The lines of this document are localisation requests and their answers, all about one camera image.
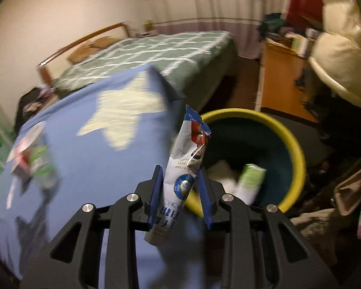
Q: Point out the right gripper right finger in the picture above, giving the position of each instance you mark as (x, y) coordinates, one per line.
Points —
(257, 247)

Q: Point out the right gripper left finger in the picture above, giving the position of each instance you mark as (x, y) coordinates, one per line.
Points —
(72, 258)

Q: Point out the white green lotion bottle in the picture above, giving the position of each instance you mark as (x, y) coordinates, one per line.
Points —
(249, 183)

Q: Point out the white blue milk pouch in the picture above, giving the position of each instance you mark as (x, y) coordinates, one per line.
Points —
(180, 175)

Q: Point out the yellow-rimmed blue trash bin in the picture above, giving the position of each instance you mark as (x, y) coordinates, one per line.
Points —
(240, 136)

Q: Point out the white crumpled paper in bin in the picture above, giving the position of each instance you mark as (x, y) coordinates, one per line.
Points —
(222, 173)

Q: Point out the green label plastic container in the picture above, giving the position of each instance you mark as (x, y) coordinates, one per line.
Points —
(42, 168)

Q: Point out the pink strawberry milk carton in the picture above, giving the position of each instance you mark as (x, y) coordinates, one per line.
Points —
(27, 151)

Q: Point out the blue star-print tablecloth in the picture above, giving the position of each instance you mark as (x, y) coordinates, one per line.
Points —
(104, 139)

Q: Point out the wooden desk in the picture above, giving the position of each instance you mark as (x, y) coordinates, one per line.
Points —
(277, 93)

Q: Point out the dark clothes pile on cabinet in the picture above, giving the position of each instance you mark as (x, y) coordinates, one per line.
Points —
(33, 102)

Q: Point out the bed with green quilt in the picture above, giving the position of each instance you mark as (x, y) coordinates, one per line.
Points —
(194, 63)

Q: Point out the wooden headboard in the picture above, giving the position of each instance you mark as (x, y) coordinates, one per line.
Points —
(53, 66)

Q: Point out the cream puffer jacket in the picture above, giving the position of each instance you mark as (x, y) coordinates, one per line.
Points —
(336, 55)

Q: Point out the brown pillow left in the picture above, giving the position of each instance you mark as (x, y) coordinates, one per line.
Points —
(81, 53)

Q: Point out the brown pillow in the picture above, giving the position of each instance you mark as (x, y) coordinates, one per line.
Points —
(104, 42)
(81, 53)

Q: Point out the clutter pile on desk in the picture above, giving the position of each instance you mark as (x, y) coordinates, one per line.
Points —
(274, 29)

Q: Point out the brown pillow right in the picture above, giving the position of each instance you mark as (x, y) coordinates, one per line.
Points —
(104, 42)

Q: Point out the red quilted jacket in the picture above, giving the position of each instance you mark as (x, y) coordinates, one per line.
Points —
(304, 13)

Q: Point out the white pink curtain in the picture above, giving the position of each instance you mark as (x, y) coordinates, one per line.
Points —
(239, 17)

